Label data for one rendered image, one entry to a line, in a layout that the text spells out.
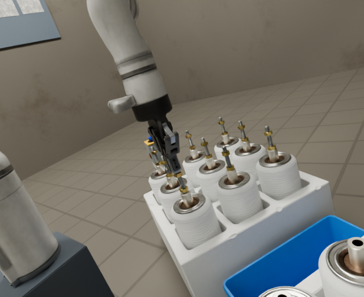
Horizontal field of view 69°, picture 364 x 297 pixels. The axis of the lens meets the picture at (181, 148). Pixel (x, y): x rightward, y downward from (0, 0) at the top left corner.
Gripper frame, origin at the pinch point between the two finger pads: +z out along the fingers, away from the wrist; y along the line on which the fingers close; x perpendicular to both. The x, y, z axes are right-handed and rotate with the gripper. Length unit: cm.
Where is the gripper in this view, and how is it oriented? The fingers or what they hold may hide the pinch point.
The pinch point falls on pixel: (173, 163)
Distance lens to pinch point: 55.6
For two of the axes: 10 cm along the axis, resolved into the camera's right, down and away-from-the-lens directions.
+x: -8.6, 4.1, -2.9
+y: -3.9, -1.7, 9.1
